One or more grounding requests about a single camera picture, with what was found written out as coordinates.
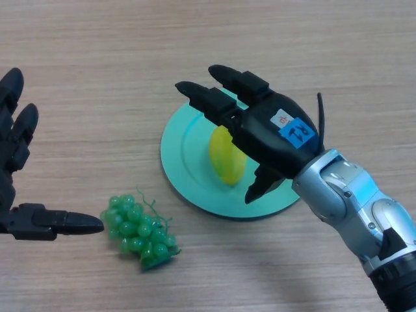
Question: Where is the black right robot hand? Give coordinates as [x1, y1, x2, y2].
[174, 64, 326, 205]

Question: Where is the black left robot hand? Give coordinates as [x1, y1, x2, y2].
[0, 67, 105, 241]

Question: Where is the yellow starfruit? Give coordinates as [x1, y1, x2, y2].
[208, 125, 248, 187]

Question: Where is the green round plate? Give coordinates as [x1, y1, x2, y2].
[160, 89, 302, 221]

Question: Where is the green grape bunch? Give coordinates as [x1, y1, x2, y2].
[99, 187, 181, 272]

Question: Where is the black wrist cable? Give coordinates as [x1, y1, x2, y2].
[317, 92, 327, 152]

